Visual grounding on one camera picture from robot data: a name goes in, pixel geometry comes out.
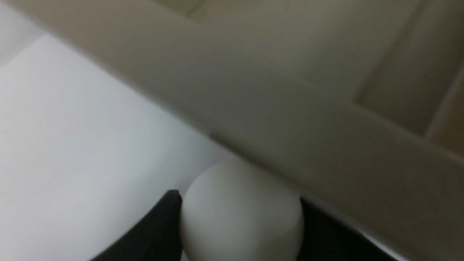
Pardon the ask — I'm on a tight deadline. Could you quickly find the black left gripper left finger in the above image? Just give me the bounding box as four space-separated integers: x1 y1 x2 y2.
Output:
93 190 183 261

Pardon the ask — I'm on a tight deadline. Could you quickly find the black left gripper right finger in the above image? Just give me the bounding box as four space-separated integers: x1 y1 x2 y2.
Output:
297 198 394 261

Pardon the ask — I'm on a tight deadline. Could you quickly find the white ball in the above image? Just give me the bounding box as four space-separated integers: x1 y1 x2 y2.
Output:
179 159 304 261

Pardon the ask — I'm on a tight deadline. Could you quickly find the tan plastic storage bin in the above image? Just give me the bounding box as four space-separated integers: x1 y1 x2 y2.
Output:
7 0 464 261

